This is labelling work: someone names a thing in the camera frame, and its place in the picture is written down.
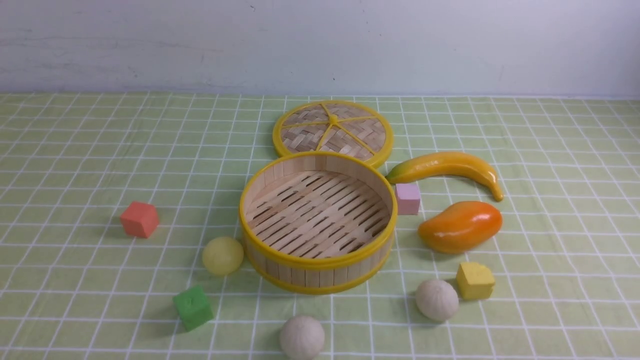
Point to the green foam cube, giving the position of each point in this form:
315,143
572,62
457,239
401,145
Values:
193,307

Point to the green checkered tablecloth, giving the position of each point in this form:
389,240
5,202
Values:
75,286

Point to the yellow plastic banana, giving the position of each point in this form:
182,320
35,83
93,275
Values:
458,164

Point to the white bun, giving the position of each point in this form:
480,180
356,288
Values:
302,338
437,300

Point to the yellow foam cube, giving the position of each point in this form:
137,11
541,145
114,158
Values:
475,281

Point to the woven bamboo steamer lid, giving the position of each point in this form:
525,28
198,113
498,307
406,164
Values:
338,126

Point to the red foam cube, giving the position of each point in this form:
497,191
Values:
139,219

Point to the pink foam cube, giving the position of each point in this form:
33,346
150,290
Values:
408,197

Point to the yellow round bun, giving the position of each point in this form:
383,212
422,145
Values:
222,255

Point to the orange plastic mango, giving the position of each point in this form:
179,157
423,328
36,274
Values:
461,227

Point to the bamboo steamer tray yellow rim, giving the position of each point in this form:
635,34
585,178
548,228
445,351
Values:
318,222

